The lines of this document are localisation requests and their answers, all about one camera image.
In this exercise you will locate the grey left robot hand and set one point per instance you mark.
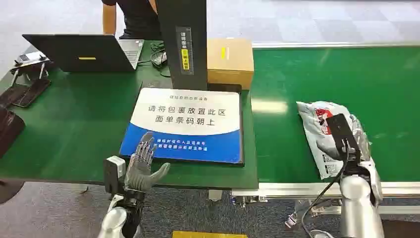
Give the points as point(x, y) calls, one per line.
point(140, 170)

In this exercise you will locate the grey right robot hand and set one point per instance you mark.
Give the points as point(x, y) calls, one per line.
point(362, 162)

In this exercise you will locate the white plastic parcel bag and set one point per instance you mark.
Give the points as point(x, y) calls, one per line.
point(315, 131)

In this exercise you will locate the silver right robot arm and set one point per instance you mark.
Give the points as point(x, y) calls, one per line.
point(359, 207)

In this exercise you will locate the blue white sign platform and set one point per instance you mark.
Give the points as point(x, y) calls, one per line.
point(187, 124)

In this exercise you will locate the green conveyor belt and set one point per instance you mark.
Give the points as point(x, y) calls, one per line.
point(328, 75)

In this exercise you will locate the yellow floor marking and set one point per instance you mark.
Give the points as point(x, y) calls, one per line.
point(210, 234)

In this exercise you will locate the dark laptop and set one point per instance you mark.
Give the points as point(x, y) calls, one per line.
point(82, 52)

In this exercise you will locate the black scanner column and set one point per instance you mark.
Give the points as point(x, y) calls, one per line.
point(182, 42)

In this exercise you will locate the dark brown bag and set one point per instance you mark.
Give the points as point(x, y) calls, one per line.
point(9, 129)

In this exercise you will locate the brown cardboard box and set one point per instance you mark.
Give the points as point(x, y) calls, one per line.
point(231, 62)

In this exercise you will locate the person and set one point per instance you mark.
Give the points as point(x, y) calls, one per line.
point(137, 18)

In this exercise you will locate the white device on stand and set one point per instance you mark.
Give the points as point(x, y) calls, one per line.
point(30, 60)

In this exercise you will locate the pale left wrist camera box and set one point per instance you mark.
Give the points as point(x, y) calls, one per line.
point(114, 174)

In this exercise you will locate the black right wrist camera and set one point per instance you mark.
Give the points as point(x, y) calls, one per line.
point(342, 131)

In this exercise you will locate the aluminium conveyor frame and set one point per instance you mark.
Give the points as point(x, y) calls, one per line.
point(288, 190)

